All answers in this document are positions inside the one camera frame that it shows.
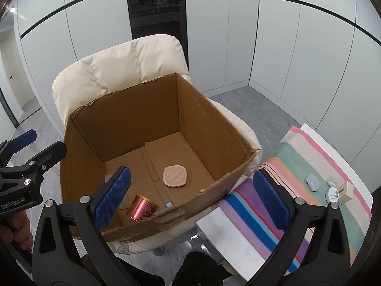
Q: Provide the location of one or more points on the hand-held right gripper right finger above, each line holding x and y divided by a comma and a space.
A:
271, 199

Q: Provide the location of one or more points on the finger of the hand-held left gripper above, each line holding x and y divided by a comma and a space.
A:
20, 141
44, 155

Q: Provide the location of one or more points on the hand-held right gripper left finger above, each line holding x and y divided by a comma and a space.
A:
113, 199

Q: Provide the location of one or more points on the translucent contact lens case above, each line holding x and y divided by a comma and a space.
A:
311, 182

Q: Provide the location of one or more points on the white round tin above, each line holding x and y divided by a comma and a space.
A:
334, 195

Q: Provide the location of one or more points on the small white carton box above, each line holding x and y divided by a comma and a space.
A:
346, 191

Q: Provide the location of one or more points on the brown cardboard box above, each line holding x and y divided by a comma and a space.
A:
134, 125

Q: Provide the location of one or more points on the person's left hand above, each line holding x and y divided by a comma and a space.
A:
20, 234

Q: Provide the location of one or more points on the red and gold tin can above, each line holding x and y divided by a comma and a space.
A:
142, 208

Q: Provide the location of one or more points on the pastel striped cloth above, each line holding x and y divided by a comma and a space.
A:
297, 161

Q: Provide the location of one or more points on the small purple tube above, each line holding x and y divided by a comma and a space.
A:
168, 204

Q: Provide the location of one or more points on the white table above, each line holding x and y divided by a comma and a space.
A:
226, 238

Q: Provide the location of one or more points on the small white clip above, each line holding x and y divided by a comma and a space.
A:
330, 180

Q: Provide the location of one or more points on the cream padded chair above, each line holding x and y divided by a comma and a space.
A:
119, 65

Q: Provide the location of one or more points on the dark glass door panel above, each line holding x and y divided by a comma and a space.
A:
154, 20

